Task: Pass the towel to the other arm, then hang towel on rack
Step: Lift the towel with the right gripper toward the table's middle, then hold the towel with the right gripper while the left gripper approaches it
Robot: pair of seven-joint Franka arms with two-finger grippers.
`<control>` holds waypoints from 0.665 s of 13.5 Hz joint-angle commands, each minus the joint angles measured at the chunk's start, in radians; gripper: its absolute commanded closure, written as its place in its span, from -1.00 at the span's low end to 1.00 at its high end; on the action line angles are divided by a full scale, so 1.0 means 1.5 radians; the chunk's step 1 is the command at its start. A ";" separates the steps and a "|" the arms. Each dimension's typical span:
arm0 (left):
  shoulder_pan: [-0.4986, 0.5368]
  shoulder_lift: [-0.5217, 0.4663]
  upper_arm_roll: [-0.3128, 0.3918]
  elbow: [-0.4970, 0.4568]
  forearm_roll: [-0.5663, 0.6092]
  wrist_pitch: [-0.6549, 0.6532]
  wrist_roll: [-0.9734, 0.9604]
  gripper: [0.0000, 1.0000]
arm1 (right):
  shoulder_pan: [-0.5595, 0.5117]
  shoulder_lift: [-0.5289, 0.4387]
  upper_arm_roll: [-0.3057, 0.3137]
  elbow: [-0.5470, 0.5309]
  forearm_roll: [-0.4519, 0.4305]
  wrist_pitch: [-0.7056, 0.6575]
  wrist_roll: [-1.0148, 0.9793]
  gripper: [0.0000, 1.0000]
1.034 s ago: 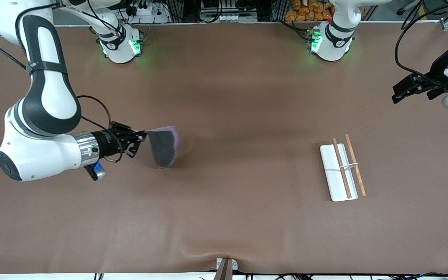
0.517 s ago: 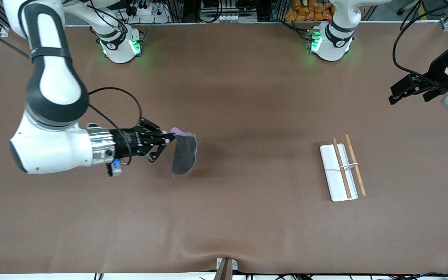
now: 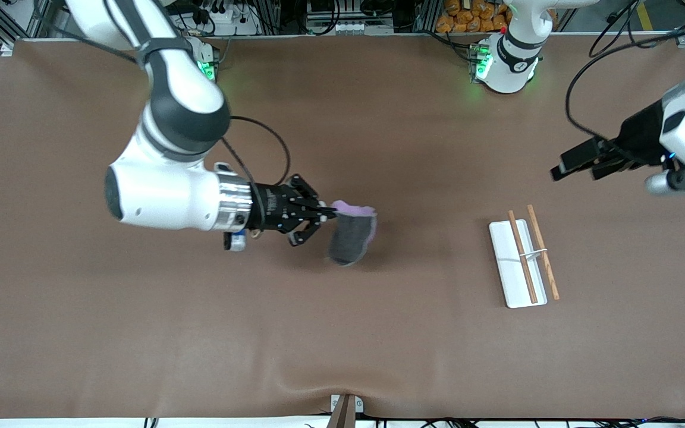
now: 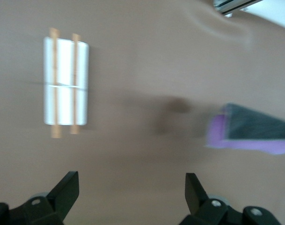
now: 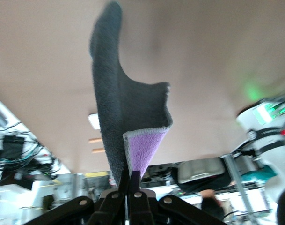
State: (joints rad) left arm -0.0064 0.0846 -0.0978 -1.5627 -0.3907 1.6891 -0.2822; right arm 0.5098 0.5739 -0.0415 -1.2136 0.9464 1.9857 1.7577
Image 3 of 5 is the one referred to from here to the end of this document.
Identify white power strip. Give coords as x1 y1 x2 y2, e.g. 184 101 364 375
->
197 0 260 36

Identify grey and purple towel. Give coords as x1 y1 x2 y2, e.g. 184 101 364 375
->
328 200 378 266

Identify white terminal block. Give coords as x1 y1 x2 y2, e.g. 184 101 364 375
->
335 21 380 35

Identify orange packaged goods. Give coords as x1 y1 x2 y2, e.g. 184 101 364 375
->
436 0 513 33

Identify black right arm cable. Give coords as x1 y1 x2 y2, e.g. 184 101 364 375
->
218 115 293 206

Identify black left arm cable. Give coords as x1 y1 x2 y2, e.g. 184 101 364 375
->
565 0 685 143

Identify brown table mat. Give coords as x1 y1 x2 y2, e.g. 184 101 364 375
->
0 34 685 420

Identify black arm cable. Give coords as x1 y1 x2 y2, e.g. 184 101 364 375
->
218 115 293 206
565 0 685 143

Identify grey metal bracket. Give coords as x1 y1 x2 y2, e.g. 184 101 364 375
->
330 394 365 414

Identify white rack base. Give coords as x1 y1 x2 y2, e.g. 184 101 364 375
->
489 219 549 309

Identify wooden rack rod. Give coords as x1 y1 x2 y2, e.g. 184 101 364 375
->
526 204 560 301
508 210 539 304

